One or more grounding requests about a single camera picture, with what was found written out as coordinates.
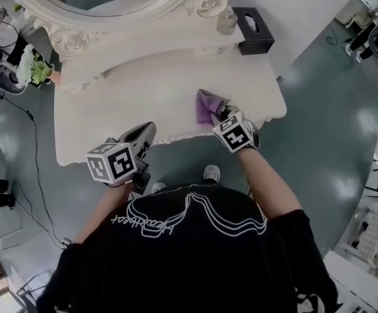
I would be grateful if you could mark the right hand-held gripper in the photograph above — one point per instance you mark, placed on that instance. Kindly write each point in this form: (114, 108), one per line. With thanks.
(236, 134)

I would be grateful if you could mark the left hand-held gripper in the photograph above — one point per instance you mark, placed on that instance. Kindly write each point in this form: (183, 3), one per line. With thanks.
(110, 165)

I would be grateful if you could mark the purple cloth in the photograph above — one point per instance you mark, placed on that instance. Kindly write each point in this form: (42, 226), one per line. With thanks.
(205, 109)

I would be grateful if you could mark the person's left forearm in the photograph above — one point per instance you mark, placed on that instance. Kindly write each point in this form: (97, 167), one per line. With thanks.
(101, 217)

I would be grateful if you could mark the person's right forearm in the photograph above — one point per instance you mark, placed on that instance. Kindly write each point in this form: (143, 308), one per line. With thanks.
(270, 187)

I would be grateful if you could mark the white dressing table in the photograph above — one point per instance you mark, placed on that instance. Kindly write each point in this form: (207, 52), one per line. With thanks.
(143, 93)

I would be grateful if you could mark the person's left shoe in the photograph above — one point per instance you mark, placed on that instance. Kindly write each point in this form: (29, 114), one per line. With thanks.
(158, 187)

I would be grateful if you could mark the person's shoe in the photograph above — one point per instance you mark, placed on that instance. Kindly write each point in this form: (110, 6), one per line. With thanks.
(158, 187)
(212, 173)

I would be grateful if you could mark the person's right shoe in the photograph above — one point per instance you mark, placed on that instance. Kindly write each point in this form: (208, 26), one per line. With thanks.
(212, 173)

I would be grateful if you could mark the black tissue box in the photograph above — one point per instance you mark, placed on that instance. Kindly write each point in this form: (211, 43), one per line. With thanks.
(257, 46)

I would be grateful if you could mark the clear glass perfume bottle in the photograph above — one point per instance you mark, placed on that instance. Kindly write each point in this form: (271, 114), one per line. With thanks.
(226, 23)

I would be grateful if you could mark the white tissue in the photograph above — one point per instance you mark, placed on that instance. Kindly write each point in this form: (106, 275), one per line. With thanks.
(252, 21)

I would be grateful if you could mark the pink vase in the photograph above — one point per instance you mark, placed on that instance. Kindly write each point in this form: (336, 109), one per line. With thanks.
(55, 77)

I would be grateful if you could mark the white artificial flower bouquet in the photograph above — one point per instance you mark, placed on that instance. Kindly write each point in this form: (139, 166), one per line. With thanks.
(32, 67)

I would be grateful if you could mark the person's black printed t-shirt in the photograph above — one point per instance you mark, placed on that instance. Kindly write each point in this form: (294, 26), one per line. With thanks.
(189, 259)

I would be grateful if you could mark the oval mirror ornate white frame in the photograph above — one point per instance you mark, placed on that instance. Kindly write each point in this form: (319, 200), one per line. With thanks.
(127, 34)

